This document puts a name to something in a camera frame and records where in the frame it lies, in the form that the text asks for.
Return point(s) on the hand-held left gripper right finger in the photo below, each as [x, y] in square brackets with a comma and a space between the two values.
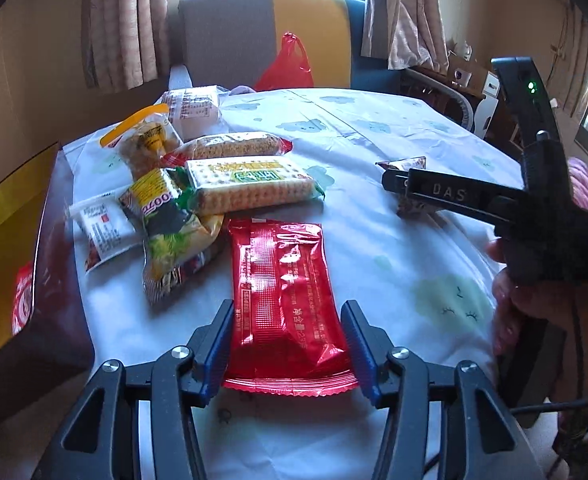
[356, 342]

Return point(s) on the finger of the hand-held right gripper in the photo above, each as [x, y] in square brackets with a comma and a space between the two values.
[453, 191]
[466, 214]

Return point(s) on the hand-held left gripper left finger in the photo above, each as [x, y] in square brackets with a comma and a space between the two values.
[219, 342]

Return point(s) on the small brown snack packet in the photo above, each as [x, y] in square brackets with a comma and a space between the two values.
[408, 162]

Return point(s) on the yellow green snack packet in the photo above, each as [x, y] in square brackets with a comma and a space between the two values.
[174, 240]

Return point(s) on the green yellow cracker packet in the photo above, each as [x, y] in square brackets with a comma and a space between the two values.
[254, 190]

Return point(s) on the small white snack packet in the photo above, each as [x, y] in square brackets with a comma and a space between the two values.
[104, 225]

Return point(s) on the dark red gold-lined box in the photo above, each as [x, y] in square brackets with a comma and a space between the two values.
[54, 310]

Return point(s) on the clear grain bar packet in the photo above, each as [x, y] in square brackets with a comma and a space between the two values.
[234, 145]

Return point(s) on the person's right hand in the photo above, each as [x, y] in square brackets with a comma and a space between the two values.
[506, 310]

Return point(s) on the dark patterned snack packet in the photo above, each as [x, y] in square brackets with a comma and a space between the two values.
[194, 265]

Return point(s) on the cardboard box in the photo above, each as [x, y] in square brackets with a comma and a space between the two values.
[473, 77]

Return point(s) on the beige patterned curtain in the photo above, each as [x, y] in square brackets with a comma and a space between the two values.
[408, 15]
[124, 20]

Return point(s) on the red white snack packet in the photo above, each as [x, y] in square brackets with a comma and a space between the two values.
[23, 300]

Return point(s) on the red plastic bag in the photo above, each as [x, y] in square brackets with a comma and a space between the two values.
[289, 70]

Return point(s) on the clear yellow-trimmed snack bag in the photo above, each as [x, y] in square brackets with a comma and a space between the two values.
[144, 150]

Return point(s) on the pale pink cloth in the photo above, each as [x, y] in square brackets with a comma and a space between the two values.
[244, 89]

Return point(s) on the pale wrapped biscuit pack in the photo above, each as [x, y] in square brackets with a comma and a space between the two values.
[194, 110]

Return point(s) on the grey yellow blue armchair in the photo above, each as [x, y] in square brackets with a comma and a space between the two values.
[224, 30]

